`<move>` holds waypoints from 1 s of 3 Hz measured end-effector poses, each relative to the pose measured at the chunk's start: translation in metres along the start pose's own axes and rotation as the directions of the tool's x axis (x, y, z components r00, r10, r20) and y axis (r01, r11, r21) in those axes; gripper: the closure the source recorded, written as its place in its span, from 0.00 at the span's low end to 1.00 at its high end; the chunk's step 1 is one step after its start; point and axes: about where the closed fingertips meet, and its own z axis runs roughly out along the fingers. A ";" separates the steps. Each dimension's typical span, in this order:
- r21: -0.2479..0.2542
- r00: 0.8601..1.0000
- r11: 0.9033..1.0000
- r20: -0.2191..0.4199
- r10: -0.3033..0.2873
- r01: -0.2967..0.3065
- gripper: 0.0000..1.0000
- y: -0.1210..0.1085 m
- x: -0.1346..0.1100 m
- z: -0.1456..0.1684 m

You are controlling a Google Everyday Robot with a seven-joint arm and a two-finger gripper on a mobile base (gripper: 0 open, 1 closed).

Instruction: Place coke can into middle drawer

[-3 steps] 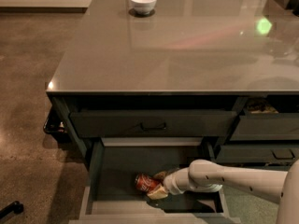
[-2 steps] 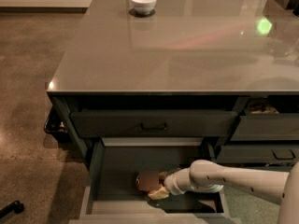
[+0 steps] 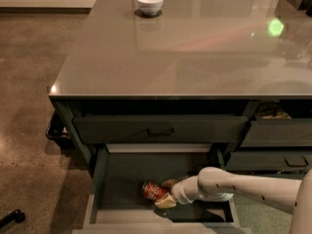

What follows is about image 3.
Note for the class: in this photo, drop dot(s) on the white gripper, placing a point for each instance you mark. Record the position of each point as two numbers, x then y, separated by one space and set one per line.
178 191

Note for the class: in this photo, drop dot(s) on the red coke can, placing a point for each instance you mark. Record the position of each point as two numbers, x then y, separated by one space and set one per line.
153 191

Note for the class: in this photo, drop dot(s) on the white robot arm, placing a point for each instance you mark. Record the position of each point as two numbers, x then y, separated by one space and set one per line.
293 196

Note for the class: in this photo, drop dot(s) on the open dark middle drawer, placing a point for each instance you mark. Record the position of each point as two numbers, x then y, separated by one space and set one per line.
117 206

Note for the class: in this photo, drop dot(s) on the right middle dark drawer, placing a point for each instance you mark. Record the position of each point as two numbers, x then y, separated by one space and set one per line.
284 161

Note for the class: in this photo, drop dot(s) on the dark top drawer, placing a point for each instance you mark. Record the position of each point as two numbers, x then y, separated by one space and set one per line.
94 129

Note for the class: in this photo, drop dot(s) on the right upper dark drawer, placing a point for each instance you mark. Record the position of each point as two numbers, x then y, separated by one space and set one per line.
287 123

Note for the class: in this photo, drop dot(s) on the black side basket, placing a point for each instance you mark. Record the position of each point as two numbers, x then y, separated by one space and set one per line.
57 132

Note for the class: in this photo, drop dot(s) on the white ceramic bowl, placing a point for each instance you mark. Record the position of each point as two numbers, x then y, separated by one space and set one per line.
150 7

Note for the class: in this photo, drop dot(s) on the black top drawer handle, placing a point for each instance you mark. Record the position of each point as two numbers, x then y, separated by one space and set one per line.
165 133

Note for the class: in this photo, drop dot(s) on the dark cabinet frame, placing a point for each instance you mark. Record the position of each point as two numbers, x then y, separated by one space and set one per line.
70 107

